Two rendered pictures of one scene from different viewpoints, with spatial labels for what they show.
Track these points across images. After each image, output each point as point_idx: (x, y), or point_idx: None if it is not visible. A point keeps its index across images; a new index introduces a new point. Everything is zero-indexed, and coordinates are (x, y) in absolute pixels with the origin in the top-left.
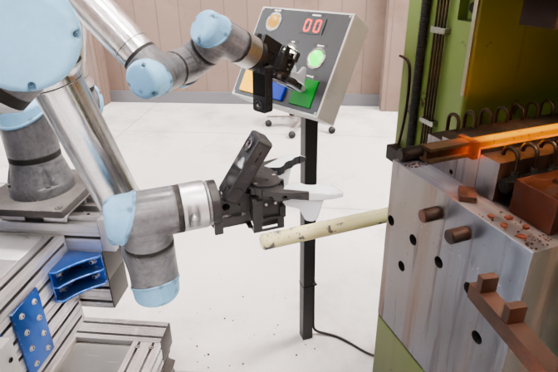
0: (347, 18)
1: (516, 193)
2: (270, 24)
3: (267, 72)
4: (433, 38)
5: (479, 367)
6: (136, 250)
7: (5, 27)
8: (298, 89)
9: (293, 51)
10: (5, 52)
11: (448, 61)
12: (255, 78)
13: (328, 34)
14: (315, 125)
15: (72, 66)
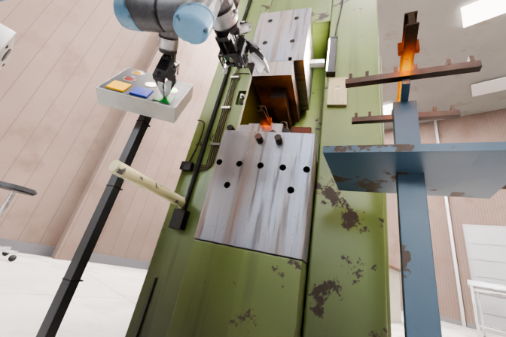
0: (189, 84)
1: (292, 132)
2: (135, 73)
3: (172, 62)
4: (222, 110)
5: (294, 206)
6: None
7: None
8: (171, 88)
9: (155, 84)
10: None
11: (229, 119)
12: (161, 61)
13: (178, 86)
14: (143, 135)
15: None
